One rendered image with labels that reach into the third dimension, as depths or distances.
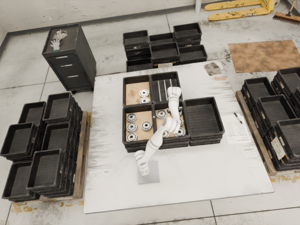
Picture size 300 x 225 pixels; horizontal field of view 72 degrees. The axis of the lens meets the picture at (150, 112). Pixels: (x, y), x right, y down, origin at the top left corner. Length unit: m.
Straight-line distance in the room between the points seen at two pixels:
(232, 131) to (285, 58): 2.29
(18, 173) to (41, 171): 0.48
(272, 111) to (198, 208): 1.43
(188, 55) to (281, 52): 1.70
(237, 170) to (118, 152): 1.09
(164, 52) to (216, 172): 1.94
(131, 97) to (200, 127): 0.78
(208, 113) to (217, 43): 2.29
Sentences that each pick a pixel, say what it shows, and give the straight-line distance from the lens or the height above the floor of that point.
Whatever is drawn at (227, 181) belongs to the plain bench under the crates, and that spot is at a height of 0.70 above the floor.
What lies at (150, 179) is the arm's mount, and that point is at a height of 0.73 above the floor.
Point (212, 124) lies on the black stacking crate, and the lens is 2.02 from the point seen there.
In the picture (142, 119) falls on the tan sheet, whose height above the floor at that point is 0.83.
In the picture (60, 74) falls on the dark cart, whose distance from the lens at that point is 3.37.
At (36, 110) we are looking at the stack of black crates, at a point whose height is 0.38.
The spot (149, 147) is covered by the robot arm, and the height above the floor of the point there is 1.18.
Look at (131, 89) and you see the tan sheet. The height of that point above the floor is 0.83.
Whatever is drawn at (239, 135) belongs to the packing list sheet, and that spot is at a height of 0.70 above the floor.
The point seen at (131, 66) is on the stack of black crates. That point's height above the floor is 0.27.
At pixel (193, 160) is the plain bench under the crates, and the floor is 0.70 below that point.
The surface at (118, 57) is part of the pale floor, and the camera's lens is 4.04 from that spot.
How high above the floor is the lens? 2.54
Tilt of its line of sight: 55 degrees down
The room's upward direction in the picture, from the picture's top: 10 degrees counter-clockwise
